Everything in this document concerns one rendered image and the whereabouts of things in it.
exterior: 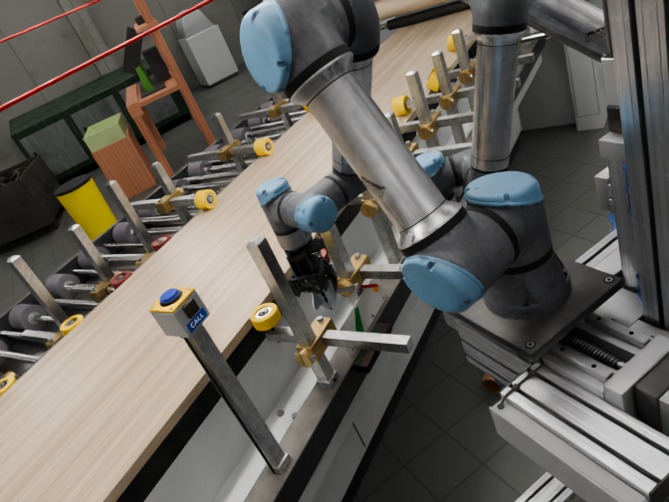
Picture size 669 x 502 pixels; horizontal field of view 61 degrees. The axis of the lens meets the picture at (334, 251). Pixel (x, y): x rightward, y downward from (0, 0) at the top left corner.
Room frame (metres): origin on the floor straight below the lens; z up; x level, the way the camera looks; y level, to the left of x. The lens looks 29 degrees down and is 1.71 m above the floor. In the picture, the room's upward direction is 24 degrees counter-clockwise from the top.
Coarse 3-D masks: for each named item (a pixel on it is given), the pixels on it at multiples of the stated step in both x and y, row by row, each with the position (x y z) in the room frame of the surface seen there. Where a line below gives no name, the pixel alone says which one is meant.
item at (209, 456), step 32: (448, 128) 2.52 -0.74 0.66; (512, 128) 3.23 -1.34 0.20; (512, 160) 3.20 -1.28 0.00; (352, 224) 1.77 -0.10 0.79; (416, 320) 1.89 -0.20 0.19; (256, 352) 1.29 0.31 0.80; (288, 352) 1.36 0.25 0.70; (416, 352) 1.87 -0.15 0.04; (256, 384) 1.24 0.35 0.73; (288, 384) 1.32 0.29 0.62; (384, 384) 1.62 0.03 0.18; (192, 416) 1.09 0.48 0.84; (224, 416) 1.14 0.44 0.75; (384, 416) 1.60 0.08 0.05; (160, 448) 1.01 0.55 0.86; (192, 448) 1.05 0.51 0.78; (224, 448) 1.10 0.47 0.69; (352, 448) 1.40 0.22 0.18; (160, 480) 0.98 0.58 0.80; (192, 480) 1.02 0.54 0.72; (224, 480) 1.07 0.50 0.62; (352, 480) 1.38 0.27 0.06
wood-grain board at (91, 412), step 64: (384, 64) 3.20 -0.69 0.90; (448, 64) 2.70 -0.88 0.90; (320, 128) 2.59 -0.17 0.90; (192, 256) 1.83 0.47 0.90; (128, 320) 1.58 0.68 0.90; (64, 384) 1.37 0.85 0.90; (128, 384) 1.24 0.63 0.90; (192, 384) 1.12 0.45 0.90; (0, 448) 1.21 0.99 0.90; (64, 448) 1.10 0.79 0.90; (128, 448) 1.00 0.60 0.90
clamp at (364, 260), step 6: (360, 258) 1.40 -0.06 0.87; (366, 258) 1.40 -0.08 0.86; (354, 264) 1.38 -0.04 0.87; (360, 264) 1.37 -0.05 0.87; (366, 264) 1.39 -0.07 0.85; (354, 270) 1.35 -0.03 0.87; (354, 276) 1.34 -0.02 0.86; (360, 276) 1.35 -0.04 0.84; (342, 282) 1.32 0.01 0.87; (348, 282) 1.32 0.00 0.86; (354, 282) 1.33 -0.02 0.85; (360, 282) 1.35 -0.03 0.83; (342, 294) 1.32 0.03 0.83; (348, 294) 1.31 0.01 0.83
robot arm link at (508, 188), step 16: (496, 176) 0.81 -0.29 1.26; (512, 176) 0.79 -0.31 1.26; (528, 176) 0.77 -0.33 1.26; (464, 192) 0.80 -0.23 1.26; (480, 192) 0.77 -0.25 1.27; (496, 192) 0.75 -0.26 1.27; (512, 192) 0.73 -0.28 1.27; (528, 192) 0.73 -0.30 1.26; (480, 208) 0.74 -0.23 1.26; (496, 208) 0.73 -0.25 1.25; (512, 208) 0.72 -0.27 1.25; (528, 208) 0.72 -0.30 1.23; (544, 208) 0.75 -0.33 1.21; (512, 224) 0.71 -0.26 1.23; (528, 224) 0.72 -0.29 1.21; (544, 224) 0.74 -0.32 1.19; (512, 240) 0.70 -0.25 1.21; (528, 240) 0.72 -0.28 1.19; (544, 240) 0.73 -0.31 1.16; (528, 256) 0.72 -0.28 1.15
